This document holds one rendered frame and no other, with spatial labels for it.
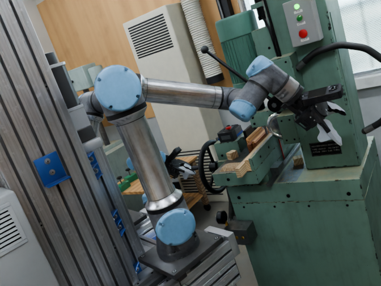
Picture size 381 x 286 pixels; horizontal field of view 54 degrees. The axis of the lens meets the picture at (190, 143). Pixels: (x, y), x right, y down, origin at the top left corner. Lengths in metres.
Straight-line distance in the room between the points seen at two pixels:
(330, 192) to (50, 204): 1.03
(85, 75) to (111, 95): 2.79
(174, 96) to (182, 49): 2.05
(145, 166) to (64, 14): 3.58
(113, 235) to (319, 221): 0.83
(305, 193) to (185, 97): 0.69
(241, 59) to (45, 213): 0.98
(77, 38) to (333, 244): 3.50
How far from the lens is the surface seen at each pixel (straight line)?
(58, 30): 4.63
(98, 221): 1.30
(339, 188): 1.55
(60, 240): 1.26
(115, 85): 0.97
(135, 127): 1.01
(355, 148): 1.58
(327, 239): 1.69
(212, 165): 1.96
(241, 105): 1.10
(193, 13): 3.18
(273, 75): 1.13
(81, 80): 3.81
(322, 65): 1.50
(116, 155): 3.81
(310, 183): 1.56
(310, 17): 1.42
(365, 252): 1.69
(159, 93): 1.15
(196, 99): 1.18
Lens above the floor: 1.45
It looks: 14 degrees down
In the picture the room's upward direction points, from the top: 19 degrees counter-clockwise
